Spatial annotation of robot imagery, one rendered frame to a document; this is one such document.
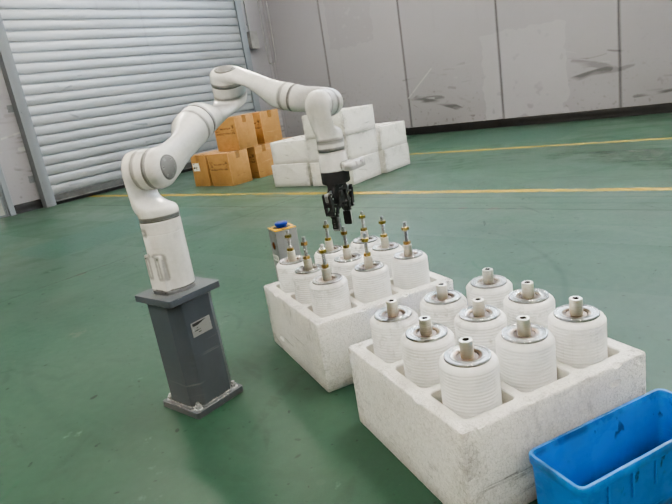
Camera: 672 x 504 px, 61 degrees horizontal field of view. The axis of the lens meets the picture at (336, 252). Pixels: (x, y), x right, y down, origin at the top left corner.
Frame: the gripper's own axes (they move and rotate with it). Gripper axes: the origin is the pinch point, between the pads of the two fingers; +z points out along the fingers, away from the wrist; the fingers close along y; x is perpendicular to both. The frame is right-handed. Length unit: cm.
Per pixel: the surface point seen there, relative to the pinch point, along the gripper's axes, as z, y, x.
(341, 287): 11.4, 18.1, 6.6
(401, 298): 17.6, 8.8, 17.7
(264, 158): 18, -323, -246
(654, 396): 24, 33, 72
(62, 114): -53, -283, -457
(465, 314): 10, 34, 41
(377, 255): 10.8, -4.7, 6.6
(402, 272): 13.1, 2.5, 16.2
